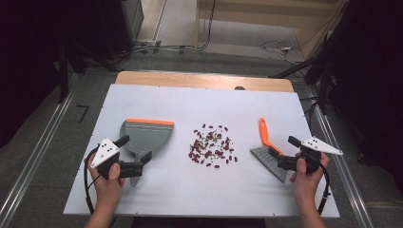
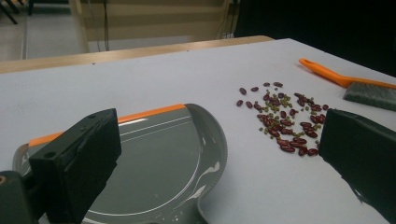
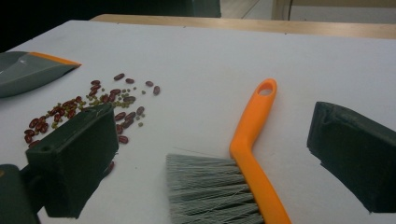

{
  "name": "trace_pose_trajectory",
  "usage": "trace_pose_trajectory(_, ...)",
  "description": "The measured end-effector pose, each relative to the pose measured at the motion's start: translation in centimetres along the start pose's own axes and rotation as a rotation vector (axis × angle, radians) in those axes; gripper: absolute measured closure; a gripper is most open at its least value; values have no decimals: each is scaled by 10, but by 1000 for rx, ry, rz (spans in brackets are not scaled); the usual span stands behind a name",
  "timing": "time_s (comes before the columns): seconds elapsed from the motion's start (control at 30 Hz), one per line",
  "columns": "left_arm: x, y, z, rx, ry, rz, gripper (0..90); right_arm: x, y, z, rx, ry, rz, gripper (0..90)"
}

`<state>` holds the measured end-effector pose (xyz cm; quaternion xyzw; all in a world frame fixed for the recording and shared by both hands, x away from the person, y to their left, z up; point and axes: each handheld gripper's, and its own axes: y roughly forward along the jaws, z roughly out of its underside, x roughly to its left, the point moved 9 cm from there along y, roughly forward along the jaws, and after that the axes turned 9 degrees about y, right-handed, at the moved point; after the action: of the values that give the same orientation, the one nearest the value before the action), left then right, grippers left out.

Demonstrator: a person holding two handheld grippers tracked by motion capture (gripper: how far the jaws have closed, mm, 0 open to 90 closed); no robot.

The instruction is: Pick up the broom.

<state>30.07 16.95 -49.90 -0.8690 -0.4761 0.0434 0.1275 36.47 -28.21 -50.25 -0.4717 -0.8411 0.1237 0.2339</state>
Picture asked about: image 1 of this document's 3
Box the metal floor rail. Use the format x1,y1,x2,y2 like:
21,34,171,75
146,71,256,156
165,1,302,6
0,73,81,228
304,85,375,228

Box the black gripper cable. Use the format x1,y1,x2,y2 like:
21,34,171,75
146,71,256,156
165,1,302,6
317,161,333,217
83,145,102,217

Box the wooden table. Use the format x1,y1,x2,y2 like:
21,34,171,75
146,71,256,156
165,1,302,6
114,70,296,93

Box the black stand with legs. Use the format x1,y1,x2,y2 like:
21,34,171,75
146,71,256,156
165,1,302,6
268,30,335,116

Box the person's right hand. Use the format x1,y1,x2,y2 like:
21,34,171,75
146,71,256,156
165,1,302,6
289,151,331,203

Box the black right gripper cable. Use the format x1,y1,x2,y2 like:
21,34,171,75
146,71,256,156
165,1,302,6
317,161,333,217

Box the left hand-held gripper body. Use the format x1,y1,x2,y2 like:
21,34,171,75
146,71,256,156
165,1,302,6
89,138,144,181

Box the light wooden frame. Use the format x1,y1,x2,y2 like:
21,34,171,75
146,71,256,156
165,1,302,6
194,0,350,61

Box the dark cabinet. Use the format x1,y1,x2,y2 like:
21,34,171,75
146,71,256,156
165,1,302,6
94,0,144,61

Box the white board sheet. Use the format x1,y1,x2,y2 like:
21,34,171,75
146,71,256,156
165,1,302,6
62,83,341,219

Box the black hanging cable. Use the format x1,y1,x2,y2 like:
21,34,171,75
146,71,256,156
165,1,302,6
195,0,218,52

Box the person's left hand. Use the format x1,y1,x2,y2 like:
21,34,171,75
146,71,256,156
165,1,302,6
87,152,126,207

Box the grey floor cables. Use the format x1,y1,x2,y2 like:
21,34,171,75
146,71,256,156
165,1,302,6
116,39,198,57

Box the pile of red beans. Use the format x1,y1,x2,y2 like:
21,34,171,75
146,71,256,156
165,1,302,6
188,123,240,169

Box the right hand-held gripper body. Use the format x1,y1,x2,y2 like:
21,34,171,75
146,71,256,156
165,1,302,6
277,136,344,175

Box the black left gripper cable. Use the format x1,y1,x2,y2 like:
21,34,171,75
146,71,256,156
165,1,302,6
83,145,102,217

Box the white floor cable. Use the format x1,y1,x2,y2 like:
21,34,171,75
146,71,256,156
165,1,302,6
259,40,306,67

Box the grey brush with orange handle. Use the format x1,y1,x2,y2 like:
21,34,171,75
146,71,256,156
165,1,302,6
249,117,289,183

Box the grey dustpan with orange edge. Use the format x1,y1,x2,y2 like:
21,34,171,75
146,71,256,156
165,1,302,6
119,118,176,187

